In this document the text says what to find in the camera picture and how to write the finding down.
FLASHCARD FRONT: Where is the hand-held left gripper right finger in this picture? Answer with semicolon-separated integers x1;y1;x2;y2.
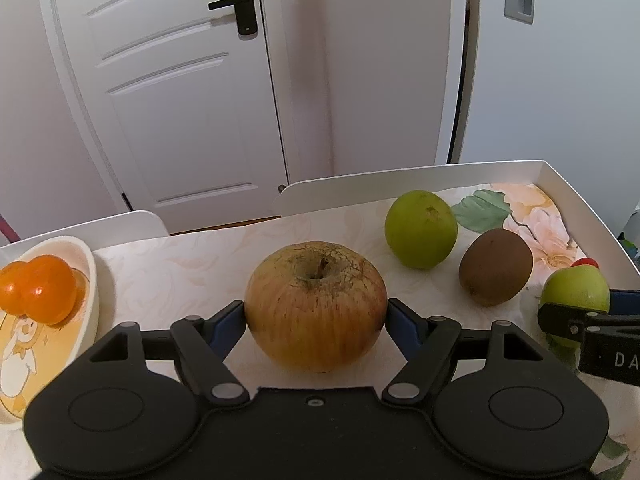
382;297;546;404

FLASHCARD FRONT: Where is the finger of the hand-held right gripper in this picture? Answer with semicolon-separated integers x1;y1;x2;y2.
537;302;640;342
609;289;640;317

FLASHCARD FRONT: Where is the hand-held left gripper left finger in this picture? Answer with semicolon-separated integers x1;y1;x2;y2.
87;300;251;407

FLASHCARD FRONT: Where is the small green apple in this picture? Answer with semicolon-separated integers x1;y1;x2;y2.
539;266;611;348

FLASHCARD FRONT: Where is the brown kiwi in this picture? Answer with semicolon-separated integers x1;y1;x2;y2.
458;228;534;308

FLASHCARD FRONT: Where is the yellow red apple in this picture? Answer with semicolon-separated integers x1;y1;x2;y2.
244;241;389;373

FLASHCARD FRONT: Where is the large green round fruit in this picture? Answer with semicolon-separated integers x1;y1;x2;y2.
384;190;459;271

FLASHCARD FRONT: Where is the cream cartoon print bowl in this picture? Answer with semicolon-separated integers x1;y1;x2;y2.
0;236;99;427

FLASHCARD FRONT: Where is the large orange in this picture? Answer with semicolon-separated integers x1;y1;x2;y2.
22;255;79;325

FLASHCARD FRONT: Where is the white panel door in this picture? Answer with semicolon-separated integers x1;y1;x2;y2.
35;0;297;234

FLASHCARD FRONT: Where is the small orange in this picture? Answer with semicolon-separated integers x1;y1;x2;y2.
0;261;29;314

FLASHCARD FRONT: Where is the white tall cabinet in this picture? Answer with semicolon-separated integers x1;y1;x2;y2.
450;0;640;167

